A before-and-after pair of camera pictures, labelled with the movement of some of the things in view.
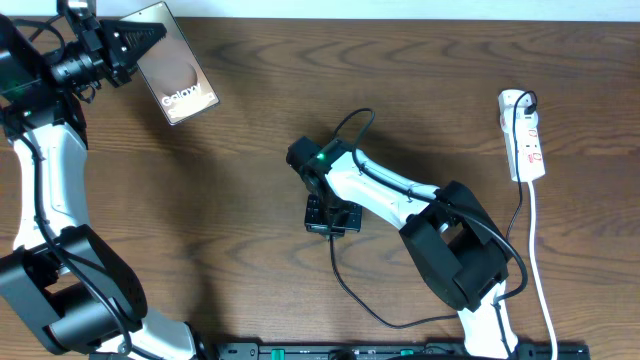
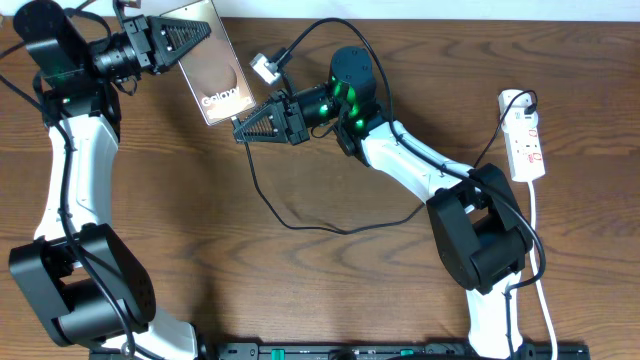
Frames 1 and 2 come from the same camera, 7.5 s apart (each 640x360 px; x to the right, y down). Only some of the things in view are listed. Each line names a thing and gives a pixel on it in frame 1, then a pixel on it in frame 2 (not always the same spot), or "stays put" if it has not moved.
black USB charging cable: [529, 109] to [423, 206]
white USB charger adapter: [525, 124] stays put
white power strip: [529, 153] stays put
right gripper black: [314, 226] to [287, 116]
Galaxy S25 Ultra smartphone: [172, 70] to [212, 67]
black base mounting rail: [394, 351] stays put
